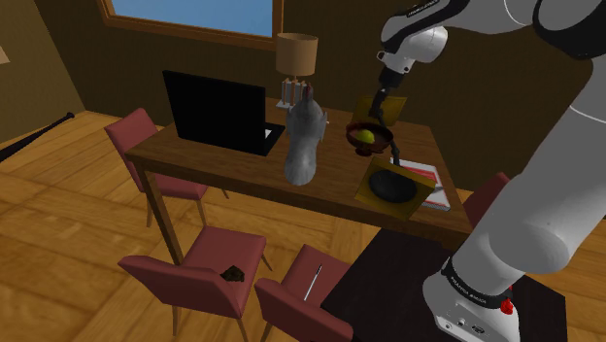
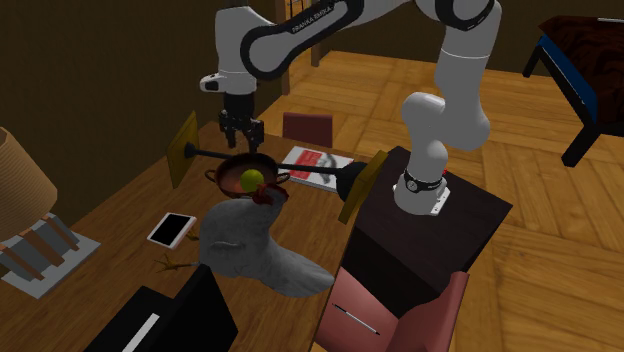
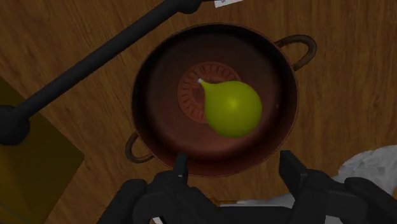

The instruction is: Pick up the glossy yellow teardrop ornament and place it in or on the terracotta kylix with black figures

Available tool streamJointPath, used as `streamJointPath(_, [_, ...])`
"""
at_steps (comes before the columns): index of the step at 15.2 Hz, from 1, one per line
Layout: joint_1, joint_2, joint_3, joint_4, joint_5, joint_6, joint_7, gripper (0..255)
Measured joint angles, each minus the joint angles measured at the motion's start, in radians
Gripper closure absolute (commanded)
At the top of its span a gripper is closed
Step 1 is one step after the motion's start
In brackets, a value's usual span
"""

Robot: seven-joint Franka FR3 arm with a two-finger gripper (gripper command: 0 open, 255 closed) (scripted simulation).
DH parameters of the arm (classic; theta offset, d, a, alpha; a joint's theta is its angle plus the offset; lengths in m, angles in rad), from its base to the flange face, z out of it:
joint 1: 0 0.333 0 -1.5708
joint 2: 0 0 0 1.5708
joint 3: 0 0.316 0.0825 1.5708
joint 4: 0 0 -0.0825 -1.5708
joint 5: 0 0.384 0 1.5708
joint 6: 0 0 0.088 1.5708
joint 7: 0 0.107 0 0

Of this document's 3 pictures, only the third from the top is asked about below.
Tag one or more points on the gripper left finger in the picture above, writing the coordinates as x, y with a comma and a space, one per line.
161, 198

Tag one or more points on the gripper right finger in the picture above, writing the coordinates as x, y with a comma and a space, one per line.
313, 192

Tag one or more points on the green pear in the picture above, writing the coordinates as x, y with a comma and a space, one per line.
232, 108

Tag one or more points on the dark yellow flat board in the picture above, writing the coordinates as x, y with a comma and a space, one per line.
31, 176

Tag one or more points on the white flat card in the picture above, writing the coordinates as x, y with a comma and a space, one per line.
228, 2

